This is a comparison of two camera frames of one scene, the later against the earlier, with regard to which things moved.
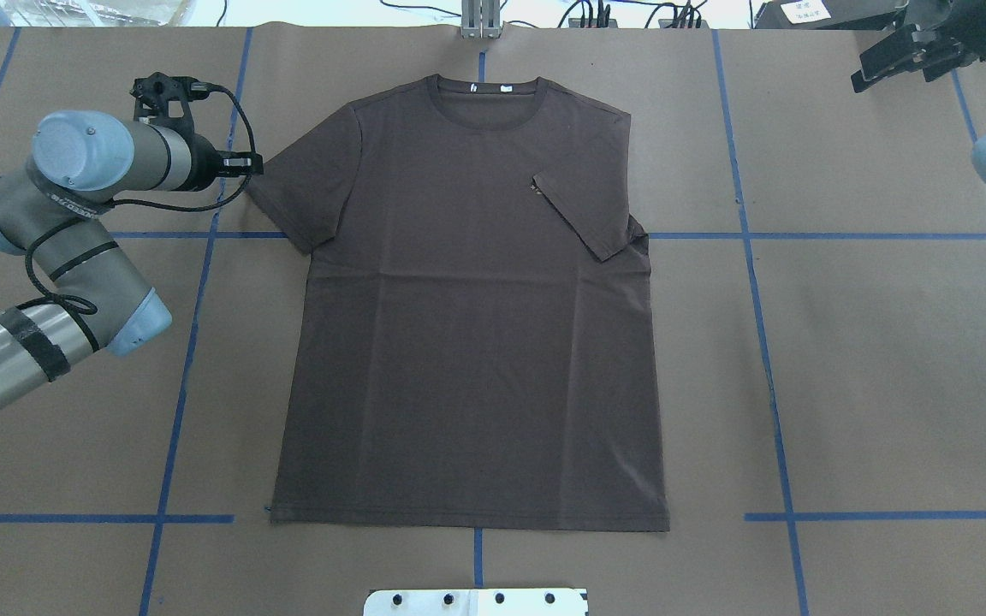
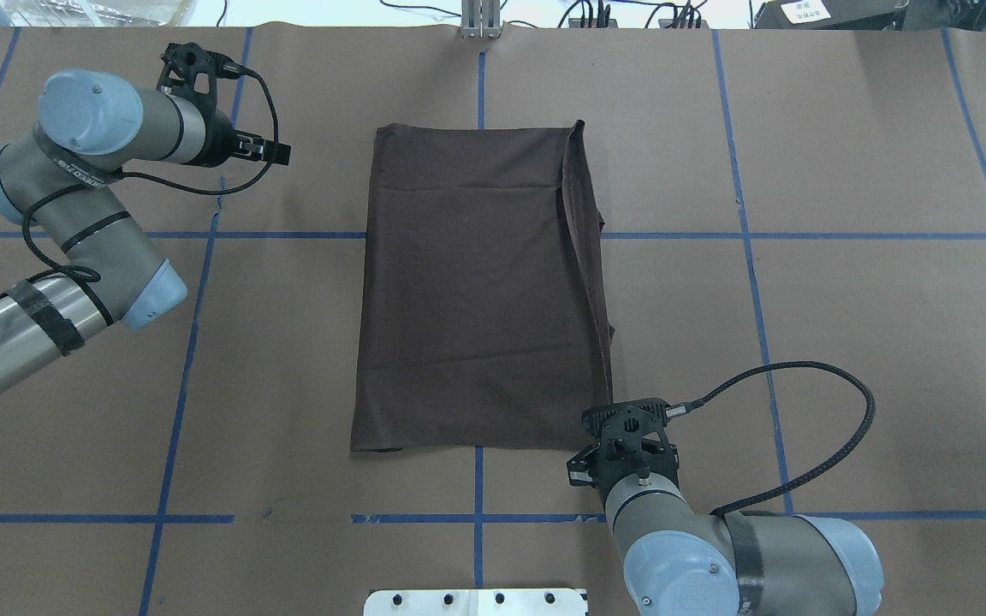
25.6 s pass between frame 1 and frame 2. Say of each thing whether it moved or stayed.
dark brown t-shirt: moved
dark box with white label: stayed
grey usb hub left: stayed
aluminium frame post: stayed
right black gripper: moved
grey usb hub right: stayed
